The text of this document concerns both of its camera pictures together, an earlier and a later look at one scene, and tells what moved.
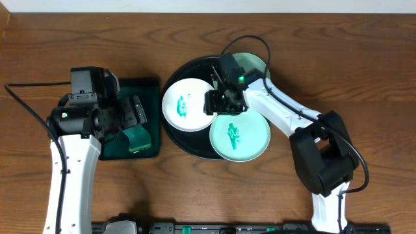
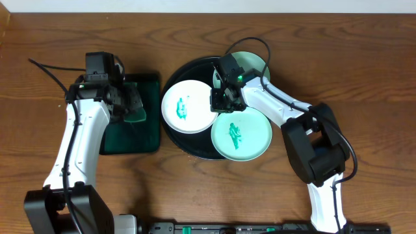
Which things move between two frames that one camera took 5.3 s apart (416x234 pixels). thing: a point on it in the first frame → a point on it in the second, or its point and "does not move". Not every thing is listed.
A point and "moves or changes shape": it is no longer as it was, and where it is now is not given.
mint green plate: (239, 138) does not move
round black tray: (196, 142) does not move
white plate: (182, 104) does not move
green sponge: (138, 138) moves or changes shape
